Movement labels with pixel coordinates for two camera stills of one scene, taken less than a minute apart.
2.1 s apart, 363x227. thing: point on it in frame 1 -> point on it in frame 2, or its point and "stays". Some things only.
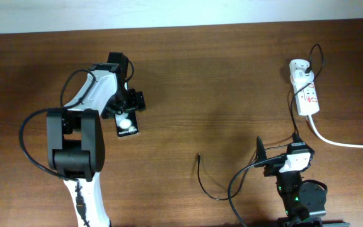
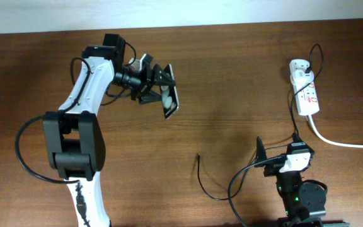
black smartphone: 126,123 -> 169,99
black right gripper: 261,152 stays
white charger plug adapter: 301,78 stays
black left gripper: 136,101 -> 147,79
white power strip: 307,102 stays
